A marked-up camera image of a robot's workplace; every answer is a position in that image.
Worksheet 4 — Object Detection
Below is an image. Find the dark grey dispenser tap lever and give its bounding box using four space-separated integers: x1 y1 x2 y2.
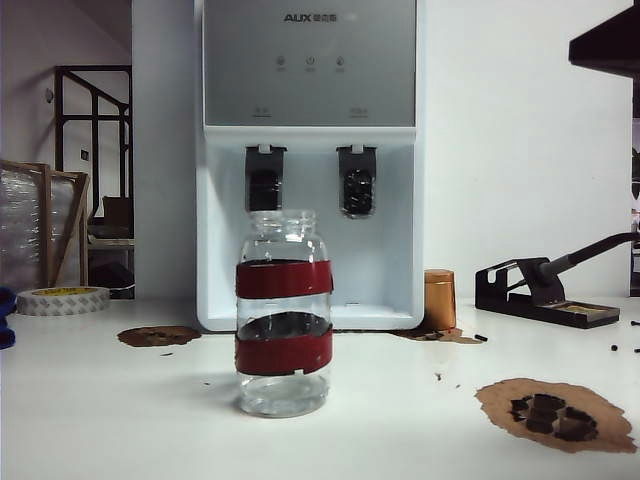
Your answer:
335 145 377 220
244 145 289 214

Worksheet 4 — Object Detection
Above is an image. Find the white double-sided tape roll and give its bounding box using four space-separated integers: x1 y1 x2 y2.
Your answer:
16 286 111 317

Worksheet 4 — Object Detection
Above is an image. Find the jagged black charred piece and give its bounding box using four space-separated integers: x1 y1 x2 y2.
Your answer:
553 405 599 443

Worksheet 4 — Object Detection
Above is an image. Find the black soldering iron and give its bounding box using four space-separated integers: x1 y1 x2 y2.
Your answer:
537 232 640 281

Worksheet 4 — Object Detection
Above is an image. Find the copper coloured canister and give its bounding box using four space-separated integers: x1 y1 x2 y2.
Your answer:
423 268 457 332

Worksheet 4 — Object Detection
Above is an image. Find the black metal stair railing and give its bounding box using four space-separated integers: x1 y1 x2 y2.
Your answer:
53 64 134 221

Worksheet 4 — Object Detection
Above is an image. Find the white low table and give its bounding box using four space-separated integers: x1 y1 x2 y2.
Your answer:
87 235 135 250

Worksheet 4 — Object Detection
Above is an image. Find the brown cardboard box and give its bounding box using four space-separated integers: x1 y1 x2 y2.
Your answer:
102 195 134 224

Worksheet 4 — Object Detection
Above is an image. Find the blue cloth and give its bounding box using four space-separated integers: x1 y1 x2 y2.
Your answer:
0 285 18 350

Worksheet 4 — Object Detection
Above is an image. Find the glass bottle with red bands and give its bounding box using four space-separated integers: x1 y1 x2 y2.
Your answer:
234 209 335 417

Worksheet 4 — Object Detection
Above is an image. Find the wooden frame with plastic wrap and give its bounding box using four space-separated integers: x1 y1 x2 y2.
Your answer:
0 158 91 294

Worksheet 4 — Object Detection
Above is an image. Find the black soldering iron stand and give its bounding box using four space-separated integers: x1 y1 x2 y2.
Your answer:
474 257 621 330

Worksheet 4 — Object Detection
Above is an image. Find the white AUX water dispenser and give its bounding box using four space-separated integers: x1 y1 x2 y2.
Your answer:
195 0 427 334

